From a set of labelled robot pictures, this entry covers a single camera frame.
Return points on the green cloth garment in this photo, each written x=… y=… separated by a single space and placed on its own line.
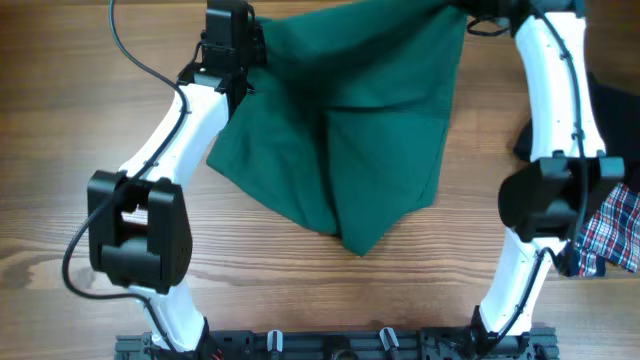
x=345 y=131

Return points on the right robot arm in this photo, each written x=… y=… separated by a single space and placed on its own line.
x=544 y=205

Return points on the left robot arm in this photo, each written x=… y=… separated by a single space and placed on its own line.
x=139 y=232

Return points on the navy blue cloth garment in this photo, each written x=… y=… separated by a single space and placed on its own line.
x=574 y=262

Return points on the red plaid cloth garment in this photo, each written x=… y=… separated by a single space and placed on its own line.
x=613 y=230

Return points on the black cloth garment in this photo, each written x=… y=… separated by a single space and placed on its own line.
x=616 y=114

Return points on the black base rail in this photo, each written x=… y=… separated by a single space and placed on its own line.
x=426 y=343

